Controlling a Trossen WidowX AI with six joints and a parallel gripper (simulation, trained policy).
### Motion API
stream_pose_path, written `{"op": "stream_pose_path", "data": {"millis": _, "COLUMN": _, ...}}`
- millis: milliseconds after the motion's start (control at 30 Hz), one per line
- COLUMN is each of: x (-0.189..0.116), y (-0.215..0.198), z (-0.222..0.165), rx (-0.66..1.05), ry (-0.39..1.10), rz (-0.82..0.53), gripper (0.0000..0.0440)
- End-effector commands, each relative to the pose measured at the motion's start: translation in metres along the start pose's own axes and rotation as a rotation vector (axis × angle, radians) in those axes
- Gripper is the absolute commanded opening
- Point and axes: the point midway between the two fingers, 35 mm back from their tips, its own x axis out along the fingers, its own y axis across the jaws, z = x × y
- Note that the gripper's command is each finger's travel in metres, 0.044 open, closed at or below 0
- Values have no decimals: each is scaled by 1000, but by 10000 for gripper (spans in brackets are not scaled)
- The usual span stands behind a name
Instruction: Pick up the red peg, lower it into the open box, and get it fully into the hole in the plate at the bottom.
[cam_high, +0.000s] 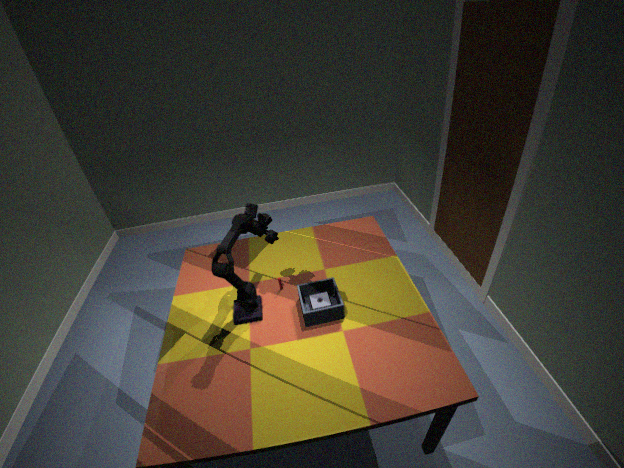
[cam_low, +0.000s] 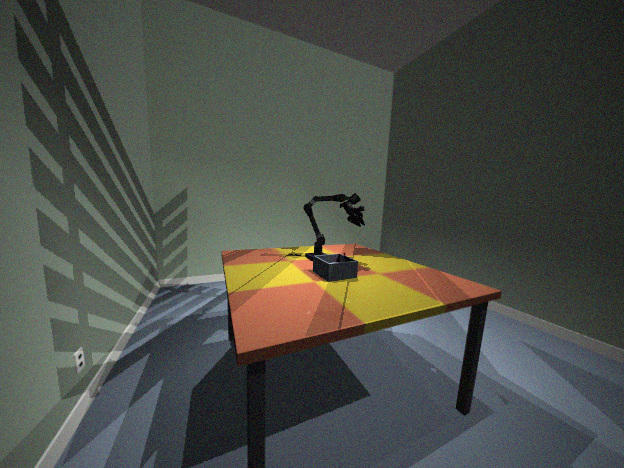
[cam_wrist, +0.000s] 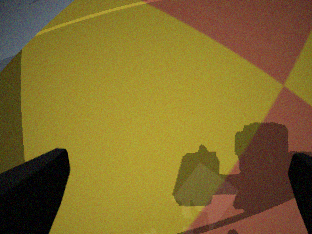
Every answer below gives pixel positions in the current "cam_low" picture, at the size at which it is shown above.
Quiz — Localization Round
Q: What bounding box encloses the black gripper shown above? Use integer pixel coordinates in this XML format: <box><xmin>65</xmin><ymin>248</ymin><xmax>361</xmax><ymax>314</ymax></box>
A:
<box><xmin>346</xmin><ymin>206</ymin><xmax>365</xmax><ymax>227</ymax></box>

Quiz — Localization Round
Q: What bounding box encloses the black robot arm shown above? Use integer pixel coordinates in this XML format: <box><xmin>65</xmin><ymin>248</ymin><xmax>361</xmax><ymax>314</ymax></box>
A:
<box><xmin>303</xmin><ymin>193</ymin><xmax>365</xmax><ymax>255</ymax></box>

